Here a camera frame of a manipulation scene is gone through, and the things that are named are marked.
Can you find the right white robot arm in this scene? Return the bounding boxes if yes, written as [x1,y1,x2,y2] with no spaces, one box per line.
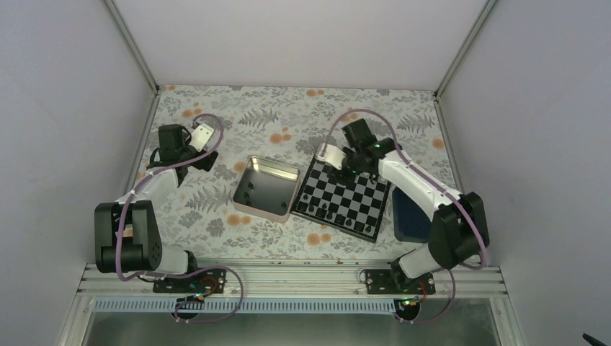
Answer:
[339,119,490,293]

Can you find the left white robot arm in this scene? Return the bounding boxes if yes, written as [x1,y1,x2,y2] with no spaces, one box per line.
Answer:
[94,124,218,292]

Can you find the black white chessboard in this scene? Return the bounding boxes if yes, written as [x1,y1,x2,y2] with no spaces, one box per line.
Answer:
[291,159,391,243]

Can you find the blue plastic box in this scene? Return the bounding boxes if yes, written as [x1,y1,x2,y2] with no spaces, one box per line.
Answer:
[392,187,432,244]

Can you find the floral table mat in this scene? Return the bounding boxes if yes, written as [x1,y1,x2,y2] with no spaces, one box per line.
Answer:
[141,85,455,261]

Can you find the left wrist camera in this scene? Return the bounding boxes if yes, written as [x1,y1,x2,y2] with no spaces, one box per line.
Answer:
[189,123,215,152]

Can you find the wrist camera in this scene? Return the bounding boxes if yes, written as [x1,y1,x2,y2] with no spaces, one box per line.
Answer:
[315,143,347,171]
[189,123,215,152]

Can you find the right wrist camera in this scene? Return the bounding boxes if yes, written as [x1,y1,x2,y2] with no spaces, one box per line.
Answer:
[315,143,347,171]

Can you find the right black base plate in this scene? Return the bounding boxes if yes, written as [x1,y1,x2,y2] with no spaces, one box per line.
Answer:
[359,269,436,295]

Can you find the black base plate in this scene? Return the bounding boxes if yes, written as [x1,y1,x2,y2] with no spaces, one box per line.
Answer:
[152,268,226,296]
[359,269,436,295]

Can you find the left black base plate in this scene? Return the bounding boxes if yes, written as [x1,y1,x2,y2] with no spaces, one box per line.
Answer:
[152,268,226,296]

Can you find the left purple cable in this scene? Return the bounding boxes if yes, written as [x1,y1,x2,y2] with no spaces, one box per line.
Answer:
[115,112,245,324]

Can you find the purple cable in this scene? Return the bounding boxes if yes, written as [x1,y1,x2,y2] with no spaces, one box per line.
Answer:
[324,108,490,326]
[115,112,245,324]

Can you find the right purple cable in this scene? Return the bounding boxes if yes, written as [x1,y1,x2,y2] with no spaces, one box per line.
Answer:
[324,108,490,326]

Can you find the left aluminium frame post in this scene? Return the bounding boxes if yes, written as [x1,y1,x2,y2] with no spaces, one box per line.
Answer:
[102,0,159,94]

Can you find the aluminium frame post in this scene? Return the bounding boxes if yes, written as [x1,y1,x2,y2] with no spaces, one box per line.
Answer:
[102,0,159,94]
[434,0,499,102]

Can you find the aluminium front rail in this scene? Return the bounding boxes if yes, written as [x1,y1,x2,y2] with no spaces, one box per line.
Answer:
[77,261,508,298]

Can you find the right aluminium frame post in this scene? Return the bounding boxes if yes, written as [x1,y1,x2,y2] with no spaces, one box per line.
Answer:
[434,0,499,102]

